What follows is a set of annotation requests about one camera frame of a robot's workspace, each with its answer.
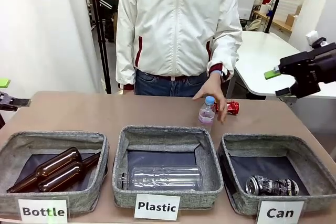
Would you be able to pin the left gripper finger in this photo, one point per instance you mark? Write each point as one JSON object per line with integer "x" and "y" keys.
{"x": 13, "y": 102}
{"x": 4, "y": 83}

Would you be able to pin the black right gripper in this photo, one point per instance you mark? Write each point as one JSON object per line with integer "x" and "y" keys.
{"x": 312, "y": 69}

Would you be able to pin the brown glass bottle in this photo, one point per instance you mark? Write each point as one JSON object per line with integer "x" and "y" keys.
{"x": 65, "y": 178}
{"x": 50, "y": 167}

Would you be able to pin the small blue-capped water bottle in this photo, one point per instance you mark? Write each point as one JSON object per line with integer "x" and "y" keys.
{"x": 207, "y": 115}

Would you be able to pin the crushed black drink can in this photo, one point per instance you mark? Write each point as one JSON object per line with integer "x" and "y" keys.
{"x": 273, "y": 186}

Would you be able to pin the large clear plastic bottle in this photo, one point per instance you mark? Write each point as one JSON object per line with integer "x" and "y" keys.
{"x": 162, "y": 178}

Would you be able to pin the person's right forearm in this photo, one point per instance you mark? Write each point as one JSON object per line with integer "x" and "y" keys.
{"x": 126, "y": 58}

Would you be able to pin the person's left forearm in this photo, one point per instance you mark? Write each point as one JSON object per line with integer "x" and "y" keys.
{"x": 228, "y": 51}

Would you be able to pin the crushed red drink can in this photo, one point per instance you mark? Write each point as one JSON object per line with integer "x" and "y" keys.
{"x": 232, "y": 108}

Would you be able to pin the grey fabric basket, Can sign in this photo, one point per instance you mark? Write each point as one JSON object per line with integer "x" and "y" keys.
{"x": 262, "y": 142}

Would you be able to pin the grey fabric basket, Bottle sign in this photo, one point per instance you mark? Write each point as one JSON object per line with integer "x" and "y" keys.
{"x": 13, "y": 197}

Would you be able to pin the white Can label sign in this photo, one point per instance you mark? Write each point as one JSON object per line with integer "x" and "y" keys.
{"x": 280, "y": 213}

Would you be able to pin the grey fabric basket, Plastic sign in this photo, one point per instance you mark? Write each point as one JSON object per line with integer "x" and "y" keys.
{"x": 157, "y": 134}

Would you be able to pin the person's left hand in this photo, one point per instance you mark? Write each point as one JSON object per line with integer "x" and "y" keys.
{"x": 213, "y": 87}

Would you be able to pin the white round-cornered table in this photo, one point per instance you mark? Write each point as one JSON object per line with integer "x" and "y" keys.
{"x": 262, "y": 58}

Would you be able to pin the small brown cardboard box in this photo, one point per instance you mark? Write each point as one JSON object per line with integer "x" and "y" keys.
{"x": 290, "y": 19}

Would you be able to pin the stack of white boxes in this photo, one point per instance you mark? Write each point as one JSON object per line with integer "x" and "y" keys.
{"x": 291, "y": 6}

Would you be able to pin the thin black light stand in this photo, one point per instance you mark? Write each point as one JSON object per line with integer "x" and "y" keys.
{"x": 275, "y": 1}

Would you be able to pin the white cardboard box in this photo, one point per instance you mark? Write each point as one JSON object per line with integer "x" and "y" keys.
{"x": 246, "y": 3}

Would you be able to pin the person's blue jeans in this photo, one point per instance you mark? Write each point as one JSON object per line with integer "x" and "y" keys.
{"x": 168, "y": 86}

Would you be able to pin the white Bottle label sign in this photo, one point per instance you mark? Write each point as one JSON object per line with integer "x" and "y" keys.
{"x": 43, "y": 211}

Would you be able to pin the black tripod stand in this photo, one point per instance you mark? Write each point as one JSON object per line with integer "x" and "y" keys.
{"x": 101, "y": 24}

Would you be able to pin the person's white zip jacket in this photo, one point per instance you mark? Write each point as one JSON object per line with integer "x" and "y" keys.
{"x": 173, "y": 24}

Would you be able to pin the background person in dark clothes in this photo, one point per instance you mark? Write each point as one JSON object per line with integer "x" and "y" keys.
{"x": 109, "y": 1}

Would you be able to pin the white Plastic label sign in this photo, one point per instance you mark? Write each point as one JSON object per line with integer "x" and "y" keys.
{"x": 157, "y": 207}

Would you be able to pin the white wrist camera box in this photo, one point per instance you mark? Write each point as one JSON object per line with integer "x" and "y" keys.
{"x": 312, "y": 37}

